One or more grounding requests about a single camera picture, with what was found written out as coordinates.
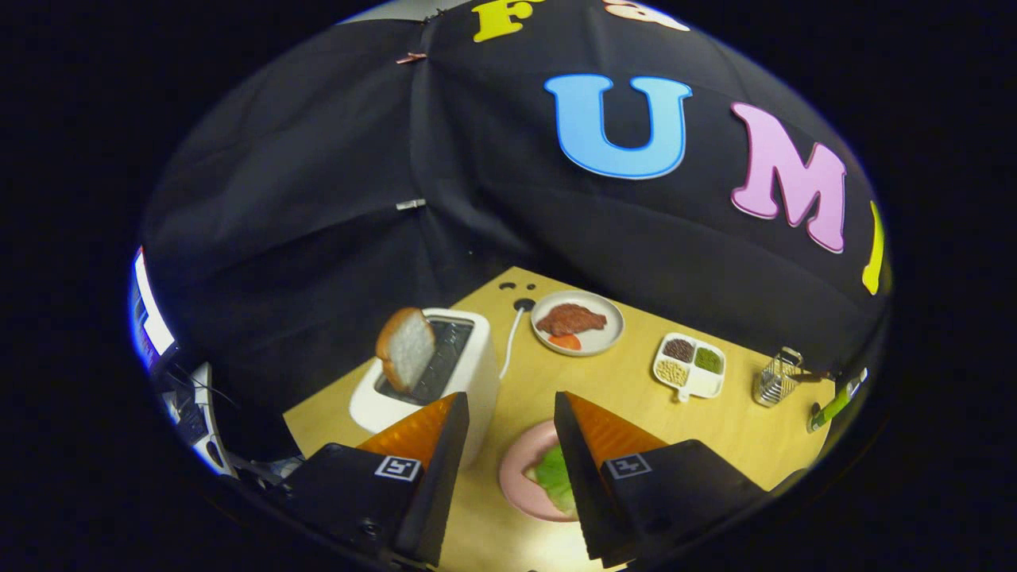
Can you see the green lettuce leaf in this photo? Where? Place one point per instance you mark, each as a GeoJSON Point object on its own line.
{"type": "Point", "coordinates": [556, 477]}

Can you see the red cloth clip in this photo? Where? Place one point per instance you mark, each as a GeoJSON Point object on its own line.
{"type": "Point", "coordinates": [411, 57]}

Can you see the green label bottle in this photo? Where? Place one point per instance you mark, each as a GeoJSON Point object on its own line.
{"type": "Point", "coordinates": [834, 405]}

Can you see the yellow soybeans pile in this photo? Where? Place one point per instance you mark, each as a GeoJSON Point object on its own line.
{"type": "Point", "coordinates": [671, 372]}

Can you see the pink plate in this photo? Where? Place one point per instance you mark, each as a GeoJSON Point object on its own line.
{"type": "Point", "coordinates": [516, 477]}

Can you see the orange tomato slice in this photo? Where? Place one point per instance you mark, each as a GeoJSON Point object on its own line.
{"type": "Point", "coordinates": [566, 342]}

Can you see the round white plate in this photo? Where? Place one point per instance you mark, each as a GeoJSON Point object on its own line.
{"type": "Point", "coordinates": [605, 334]}

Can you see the black backdrop cloth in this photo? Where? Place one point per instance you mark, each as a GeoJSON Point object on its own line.
{"type": "Point", "coordinates": [477, 159]}

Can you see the silver cloth clip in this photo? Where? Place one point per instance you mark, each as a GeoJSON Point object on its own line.
{"type": "Point", "coordinates": [411, 204]}

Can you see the brown beans pile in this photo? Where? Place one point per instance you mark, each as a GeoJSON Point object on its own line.
{"type": "Point", "coordinates": [678, 349]}

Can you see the green beans pile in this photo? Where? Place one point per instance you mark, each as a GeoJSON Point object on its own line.
{"type": "Point", "coordinates": [709, 360]}

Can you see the lit computer screen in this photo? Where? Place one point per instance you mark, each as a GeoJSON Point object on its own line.
{"type": "Point", "coordinates": [147, 318]}

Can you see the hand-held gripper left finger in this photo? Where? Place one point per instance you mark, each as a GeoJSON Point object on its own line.
{"type": "Point", "coordinates": [441, 492]}

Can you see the white toaster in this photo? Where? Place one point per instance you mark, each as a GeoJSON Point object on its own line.
{"type": "Point", "coordinates": [477, 373]}

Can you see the brown meat steak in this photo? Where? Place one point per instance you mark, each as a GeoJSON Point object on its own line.
{"type": "Point", "coordinates": [568, 319]}

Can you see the white divided dish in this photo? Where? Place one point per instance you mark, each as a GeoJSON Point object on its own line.
{"type": "Point", "coordinates": [703, 385]}

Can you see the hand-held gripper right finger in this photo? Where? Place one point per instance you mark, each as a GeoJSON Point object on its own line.
{"type": "Point", "coordinates": [576, 492]}

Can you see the white bread slice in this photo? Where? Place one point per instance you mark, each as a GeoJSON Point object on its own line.
{"type": "Point", "coordinates": [407, 349]}

